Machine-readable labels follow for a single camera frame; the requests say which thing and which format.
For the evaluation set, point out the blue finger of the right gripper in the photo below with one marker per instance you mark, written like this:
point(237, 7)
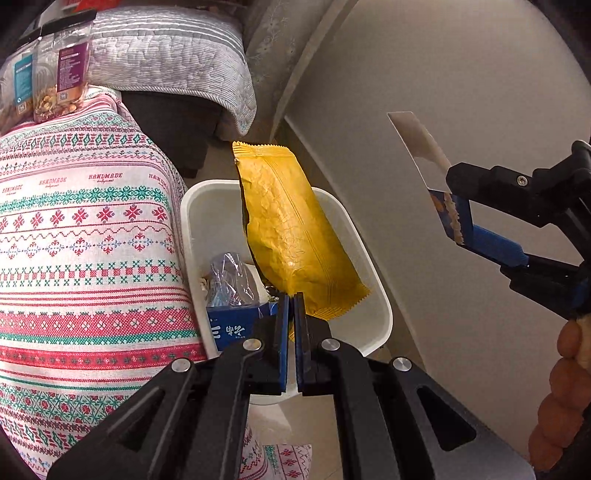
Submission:
point(494, 247)

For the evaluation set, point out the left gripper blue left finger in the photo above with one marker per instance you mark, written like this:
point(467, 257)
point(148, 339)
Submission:
point(281, 338)

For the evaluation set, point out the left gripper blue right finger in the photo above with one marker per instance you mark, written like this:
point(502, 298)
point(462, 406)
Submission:
point(302, 343)

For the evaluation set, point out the dark blue carton box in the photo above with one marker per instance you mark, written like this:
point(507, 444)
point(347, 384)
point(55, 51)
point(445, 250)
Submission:
point(230, 324)

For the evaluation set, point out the clear plastic water bottle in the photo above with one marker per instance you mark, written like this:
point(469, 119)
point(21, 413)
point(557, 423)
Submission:
point(230, 283)

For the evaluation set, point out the yellow snack bag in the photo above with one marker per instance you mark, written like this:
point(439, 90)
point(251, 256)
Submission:
point(292, 243)

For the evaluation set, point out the blue white paper card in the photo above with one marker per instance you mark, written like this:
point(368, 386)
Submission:
point(433, 166)

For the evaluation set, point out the floral paper cup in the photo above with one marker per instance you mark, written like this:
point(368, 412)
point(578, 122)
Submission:
point(261, 290)

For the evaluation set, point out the person right hand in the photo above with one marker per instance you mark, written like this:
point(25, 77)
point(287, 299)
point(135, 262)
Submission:
point(560, 415)

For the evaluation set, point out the patterned handmade tablecloth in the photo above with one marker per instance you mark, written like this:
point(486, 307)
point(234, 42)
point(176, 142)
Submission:
point(95, 307)

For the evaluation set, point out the grey quilted bed cover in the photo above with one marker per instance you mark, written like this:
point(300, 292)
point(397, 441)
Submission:
point(178, 51)

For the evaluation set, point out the grey lace curtain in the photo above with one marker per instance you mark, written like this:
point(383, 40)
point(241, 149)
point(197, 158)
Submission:
point(281, 39)

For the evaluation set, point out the purple label nut jar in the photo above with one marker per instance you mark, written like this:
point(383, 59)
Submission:
point(60, 66)

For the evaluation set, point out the teal label snack jar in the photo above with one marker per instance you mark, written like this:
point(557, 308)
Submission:
point(17, 87)

